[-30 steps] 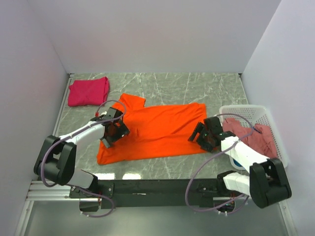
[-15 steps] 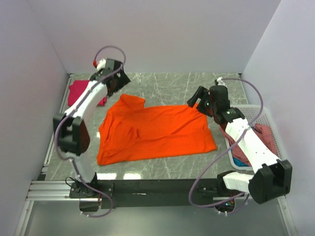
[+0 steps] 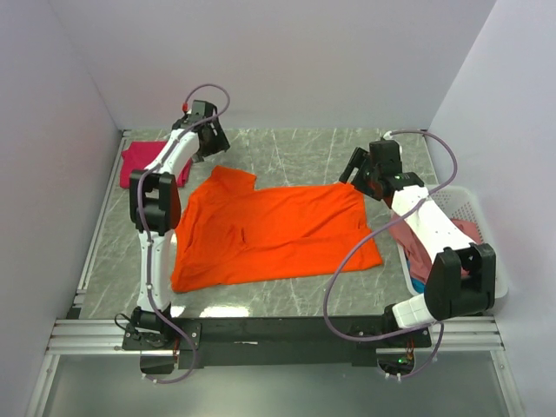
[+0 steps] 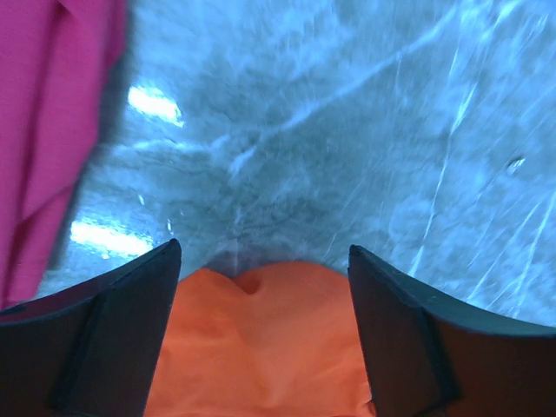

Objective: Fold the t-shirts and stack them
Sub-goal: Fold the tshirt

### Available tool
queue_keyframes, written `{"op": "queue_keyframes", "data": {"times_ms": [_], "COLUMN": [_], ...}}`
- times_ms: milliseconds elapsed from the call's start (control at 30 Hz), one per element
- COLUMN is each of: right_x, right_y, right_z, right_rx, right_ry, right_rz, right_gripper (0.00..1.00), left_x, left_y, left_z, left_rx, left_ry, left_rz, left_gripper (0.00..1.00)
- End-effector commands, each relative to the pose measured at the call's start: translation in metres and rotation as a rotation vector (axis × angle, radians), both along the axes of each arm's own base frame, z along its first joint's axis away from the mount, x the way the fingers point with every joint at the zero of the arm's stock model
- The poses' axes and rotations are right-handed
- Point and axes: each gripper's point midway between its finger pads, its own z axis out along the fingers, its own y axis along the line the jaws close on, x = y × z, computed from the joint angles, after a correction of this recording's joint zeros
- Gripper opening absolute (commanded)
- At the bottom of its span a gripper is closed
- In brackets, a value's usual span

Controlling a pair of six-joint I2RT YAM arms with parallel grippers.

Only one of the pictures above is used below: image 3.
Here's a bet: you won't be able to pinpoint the orange t shirt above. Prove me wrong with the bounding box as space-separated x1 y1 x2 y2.
171 166 371 293

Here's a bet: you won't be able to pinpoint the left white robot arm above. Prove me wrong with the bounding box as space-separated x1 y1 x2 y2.
129 100 229 349

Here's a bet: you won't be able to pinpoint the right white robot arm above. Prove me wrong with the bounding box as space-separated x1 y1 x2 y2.
340 139 496 347

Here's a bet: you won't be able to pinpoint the folded magenta t shirt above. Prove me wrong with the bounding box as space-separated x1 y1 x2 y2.
120 141 195 189

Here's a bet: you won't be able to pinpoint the white plastic laundry basket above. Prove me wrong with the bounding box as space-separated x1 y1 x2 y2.
398 186 496 295

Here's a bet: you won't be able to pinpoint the dusty pink t shirt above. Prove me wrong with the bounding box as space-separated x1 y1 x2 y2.
389 219 482 285

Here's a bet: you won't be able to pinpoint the blue garment in basket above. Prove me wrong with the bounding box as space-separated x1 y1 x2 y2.
410 278 426 294

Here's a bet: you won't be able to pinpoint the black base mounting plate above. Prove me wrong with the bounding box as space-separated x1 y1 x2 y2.
122 315 432 374

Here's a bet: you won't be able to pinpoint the aluminium frame rail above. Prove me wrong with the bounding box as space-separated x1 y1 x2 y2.
29 129 525 416

